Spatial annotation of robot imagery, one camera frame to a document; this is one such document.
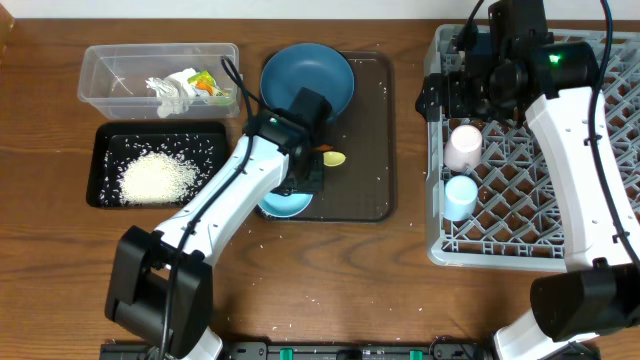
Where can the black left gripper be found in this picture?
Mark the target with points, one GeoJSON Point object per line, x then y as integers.
{"type": "Point", "coordinates": [317, 187]}

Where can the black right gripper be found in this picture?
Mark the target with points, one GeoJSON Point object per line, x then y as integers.
{"type": "Point", "coordinates": [453, 84]}

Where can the yellow plastic spoon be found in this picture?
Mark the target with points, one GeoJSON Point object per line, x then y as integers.
{"type": "Point", "coordinates": [333, 158]}

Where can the light blue bowl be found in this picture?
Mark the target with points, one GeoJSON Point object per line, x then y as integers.
{"type": "Point", "coordinates": [280, 206]}

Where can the pink plastic cup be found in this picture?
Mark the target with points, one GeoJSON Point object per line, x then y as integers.
{"type": "Point", "coordinates": [463, 150]}

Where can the light blue plastic cup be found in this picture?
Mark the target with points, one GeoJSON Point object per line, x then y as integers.
{"type": "Point", "coordinates": [460, 196]}

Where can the dark blue plate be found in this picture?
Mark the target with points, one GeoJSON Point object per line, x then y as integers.
{"type": "Point", "coordinates": [316, 67]}

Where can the white tissue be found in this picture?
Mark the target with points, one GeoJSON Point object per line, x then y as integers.
{"type": "Point", "coordinates": [175, 93]}

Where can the yellow green snack wrapper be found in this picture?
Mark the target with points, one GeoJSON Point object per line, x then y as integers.
{"type": "Point", "coordinates": [204, 85]}

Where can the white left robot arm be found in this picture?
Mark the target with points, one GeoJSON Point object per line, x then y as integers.
{"type": "Point", "coordinates": [161, 285]}

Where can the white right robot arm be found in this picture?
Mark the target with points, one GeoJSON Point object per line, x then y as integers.
{"type": "Point", "coordinates": [554, 89]}

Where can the grey dishwasher rack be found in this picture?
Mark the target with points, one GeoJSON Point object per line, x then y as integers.
{"type": "Point", "coordinates": [516, 222]}

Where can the clear plastic waste bin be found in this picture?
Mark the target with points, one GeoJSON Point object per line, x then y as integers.
{"type": "Point", "coordinates": [112, 78]}

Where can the black food waste tray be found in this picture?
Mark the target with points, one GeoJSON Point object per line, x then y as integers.
{"type": "Point", "coordinates": [203, 143]}

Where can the dark brown serving tray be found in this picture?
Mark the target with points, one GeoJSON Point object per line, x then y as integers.
{"type": "Point", "coordinates": [363, 188]}

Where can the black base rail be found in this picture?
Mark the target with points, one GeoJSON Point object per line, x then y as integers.
{"type": "Point", "coordinates": [437, 350]}

